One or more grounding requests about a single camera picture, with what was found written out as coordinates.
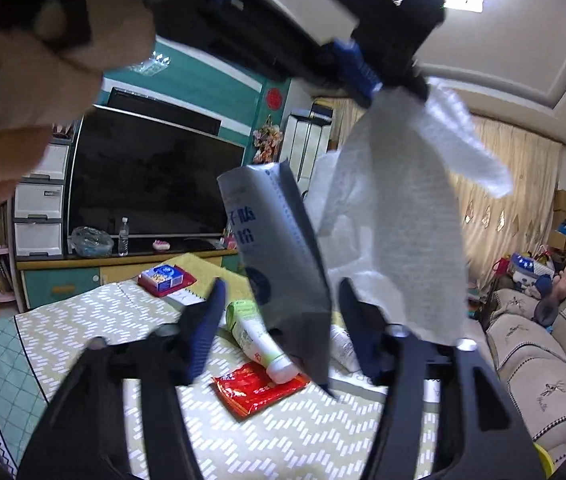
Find blue white paper bag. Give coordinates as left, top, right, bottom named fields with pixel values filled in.
left=218, top=162, right=332, bottom=392

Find white tissue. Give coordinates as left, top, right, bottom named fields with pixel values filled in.
left=305, top=79, right=513, bottom=344

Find patterned table cloth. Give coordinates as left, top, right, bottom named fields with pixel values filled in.
left=0, top=257, right=385, bottom=479

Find white pill bottle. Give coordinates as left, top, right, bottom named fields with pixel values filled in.
left=331, top=324, right=360, bottom=373

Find yellow rimmed dark trash bin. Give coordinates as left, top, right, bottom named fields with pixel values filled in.
left=533, top=443, right=555, bottom=479

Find red foil packet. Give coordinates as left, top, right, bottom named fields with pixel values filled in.
left=213, top=362, right=310, bottom=419

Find white green lotion bottle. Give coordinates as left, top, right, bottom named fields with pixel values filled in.
left=225, top=299, right=299, bottom=385

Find person left hand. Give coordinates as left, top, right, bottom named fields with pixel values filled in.
left=0, top=0, right=155, bottom=203

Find beige sectional sofa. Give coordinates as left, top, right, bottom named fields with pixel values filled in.
left=486, top=288, right=566, bottom=467

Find clear water bottle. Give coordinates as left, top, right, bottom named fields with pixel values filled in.
left=117, top=217, right=129, bottom=257

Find red tray with tissue pack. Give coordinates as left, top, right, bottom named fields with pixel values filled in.
left=137, top=263, right=196, bottom=298

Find large black television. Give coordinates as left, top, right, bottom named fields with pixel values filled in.
left=66, top=106, right=244, bottom=243

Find pile of plush toys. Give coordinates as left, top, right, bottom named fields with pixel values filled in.
left=489, top=220, right=566, bottom=330

